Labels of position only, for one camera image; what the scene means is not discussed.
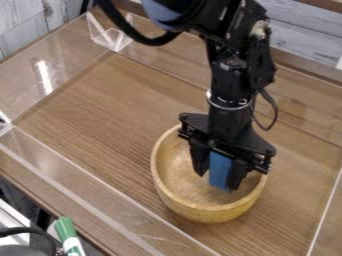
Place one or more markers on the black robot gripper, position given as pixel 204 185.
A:
pixel 224 131

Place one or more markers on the blue rectangular block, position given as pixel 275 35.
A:
pixel 219 170

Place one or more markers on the brown wooden bowl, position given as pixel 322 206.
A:
pixel 185 192

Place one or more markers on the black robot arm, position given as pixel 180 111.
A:
pixel 233 29

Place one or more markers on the green white marker pen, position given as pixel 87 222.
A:
pixel 66 235

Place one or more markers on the clear acrylic tray wall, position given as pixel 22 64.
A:
pixel 111 221

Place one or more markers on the clear acrylic corner bracket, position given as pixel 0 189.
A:
pixel 109 38

